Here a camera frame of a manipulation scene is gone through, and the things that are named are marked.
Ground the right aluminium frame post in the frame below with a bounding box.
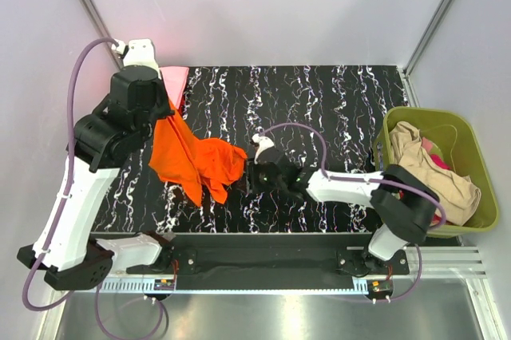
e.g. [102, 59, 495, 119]
[402, 0, 480, 76]

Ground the aluminium frame post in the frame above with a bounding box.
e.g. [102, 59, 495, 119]
[54, 0, 133, 74]
[402, 0, 480, 76]

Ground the magenta garment in basket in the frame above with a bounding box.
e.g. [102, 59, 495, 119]
[398, 150, 450, 223]

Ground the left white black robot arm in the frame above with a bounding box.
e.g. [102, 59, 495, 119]
[17, 65, 173, 291]

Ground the folded pink t shirt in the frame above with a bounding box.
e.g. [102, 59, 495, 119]
[160, 66, 189, 110]

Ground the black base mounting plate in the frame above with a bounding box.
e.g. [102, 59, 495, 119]
[106, 233, 410, 295]

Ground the white slotted cable duct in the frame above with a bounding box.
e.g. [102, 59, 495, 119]
[101, 278, 176, 294]

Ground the beige garment in basket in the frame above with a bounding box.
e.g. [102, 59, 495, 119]
[389, 121, 481, 226]

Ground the orange t shirt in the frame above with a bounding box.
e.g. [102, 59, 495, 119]
[149, 104, 248, 207]

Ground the left aluminium frame post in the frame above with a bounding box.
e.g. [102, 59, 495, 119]
[54, 0, 133, 74]

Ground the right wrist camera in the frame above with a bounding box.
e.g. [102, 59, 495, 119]
[252, 133, 275, 164]

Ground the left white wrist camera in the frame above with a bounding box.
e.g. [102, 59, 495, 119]
[111, 38, 160, 72]

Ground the black marble pattern mat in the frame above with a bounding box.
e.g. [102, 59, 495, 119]
[93, 65, 408, 233]

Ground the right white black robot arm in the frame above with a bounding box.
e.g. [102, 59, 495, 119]
[247, 147, 441, 274]

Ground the olive green plastic basket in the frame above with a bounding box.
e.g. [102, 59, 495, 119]
[373, 106, 500, 238]

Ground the pink garment in basket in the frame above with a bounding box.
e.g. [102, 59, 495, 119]
[422, 137, 442, 156]

